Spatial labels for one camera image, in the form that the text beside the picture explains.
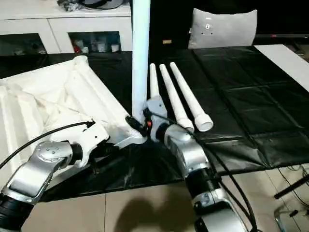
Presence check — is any black floor stand bar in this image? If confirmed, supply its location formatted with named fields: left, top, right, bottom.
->
left=274, top=174, right=309, bottom=199

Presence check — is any black work mat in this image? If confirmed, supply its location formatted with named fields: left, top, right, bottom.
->
left=0, top=45, right=309, bottom=201

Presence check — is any white sideboard cabinet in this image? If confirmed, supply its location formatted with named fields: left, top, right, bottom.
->
left=0, top=0, right=133, bottom=55

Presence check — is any white plastic table leg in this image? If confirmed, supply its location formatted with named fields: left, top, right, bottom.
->
left=149, top=63, right=161, bottom=100
left=159, top=64, right=195, bottom=132
left=169, top=62, right=214, bottom=132
left=131, top=0, right=152, bottom=136

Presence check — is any black crumpled bundle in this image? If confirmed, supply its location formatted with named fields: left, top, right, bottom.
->
left=56, top=0, right=83, bottom=12

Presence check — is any white plastic table top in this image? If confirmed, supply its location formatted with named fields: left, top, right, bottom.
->
left=0, top=55, right=148, bottom=155

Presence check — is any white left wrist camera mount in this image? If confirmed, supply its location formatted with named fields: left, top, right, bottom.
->
left=78, top=120, right=111, bottom=167

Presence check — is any white flat board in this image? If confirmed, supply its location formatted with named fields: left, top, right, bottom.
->
left=254, top=44, right=309, bottom=94

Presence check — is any black cabinet with gold label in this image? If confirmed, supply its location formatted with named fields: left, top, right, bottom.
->
left=148, top=0, right=194, bottom=50

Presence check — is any black round helmet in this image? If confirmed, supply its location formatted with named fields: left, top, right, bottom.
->
left=82, top=0, right=128, bottom=10

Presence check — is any grey cushion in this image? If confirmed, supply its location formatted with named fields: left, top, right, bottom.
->
left=187, top=7, right=258, bottom=49

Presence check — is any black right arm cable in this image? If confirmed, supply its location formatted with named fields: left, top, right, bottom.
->
left=152, top=113, right=259, bottom=232

